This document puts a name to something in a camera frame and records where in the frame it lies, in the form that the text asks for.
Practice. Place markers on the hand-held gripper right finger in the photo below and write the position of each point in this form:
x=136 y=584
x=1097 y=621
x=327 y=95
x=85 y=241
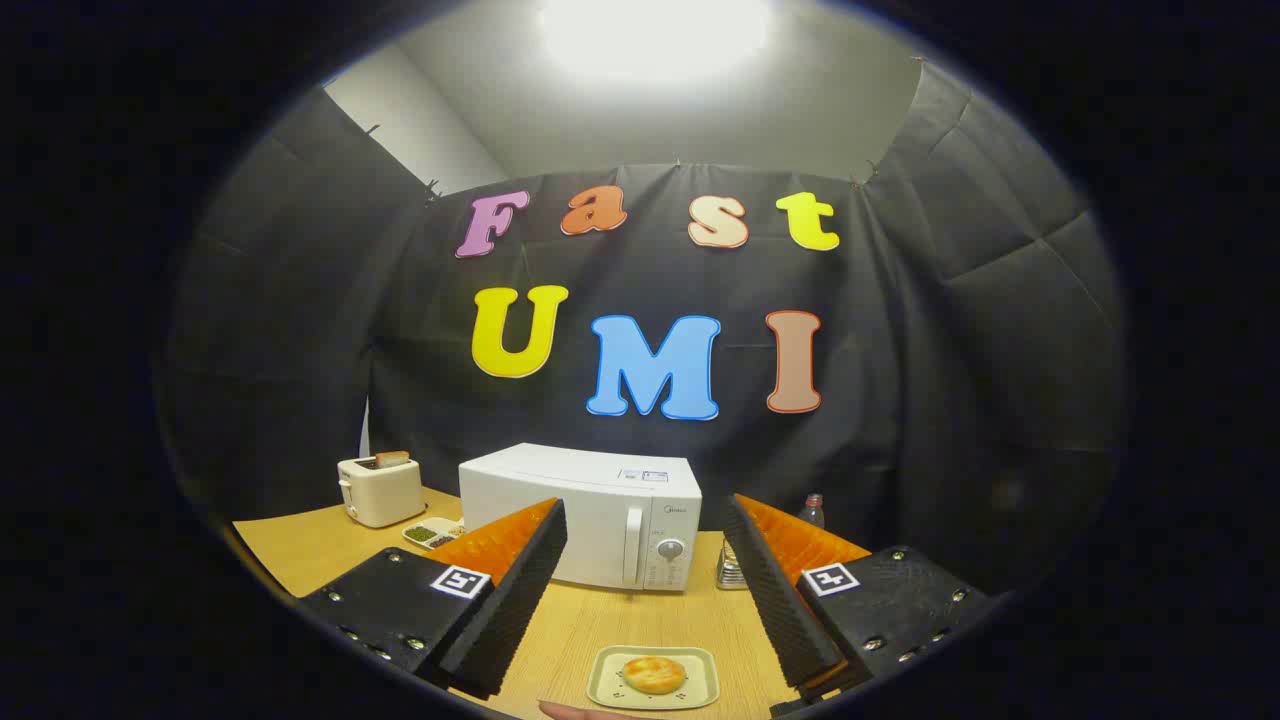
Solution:
x=780 y=600

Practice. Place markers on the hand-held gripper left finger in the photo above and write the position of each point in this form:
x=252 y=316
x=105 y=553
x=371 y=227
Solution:
x=520 y=590

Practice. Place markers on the white microwave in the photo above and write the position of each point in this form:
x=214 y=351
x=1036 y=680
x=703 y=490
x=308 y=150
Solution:
x=600 y=500

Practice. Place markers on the golden bread bun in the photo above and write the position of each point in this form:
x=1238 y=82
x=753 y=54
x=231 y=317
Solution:
x=653 y=674

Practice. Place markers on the clear plastic water bottle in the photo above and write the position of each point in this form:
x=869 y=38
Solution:
x=812 y=515

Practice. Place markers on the white divided bean dish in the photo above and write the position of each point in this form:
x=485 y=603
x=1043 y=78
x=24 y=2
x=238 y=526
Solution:
x=430 y=537

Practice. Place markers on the pale green square plate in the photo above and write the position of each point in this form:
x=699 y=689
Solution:
x=603 y=690

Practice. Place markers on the white toaster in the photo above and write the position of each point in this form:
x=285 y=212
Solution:
x=385 y=497

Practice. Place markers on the toast slice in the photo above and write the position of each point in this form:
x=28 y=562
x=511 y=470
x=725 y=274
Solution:
x=392 y=459

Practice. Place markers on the ceiling light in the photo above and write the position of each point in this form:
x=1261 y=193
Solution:
x=655 y=35

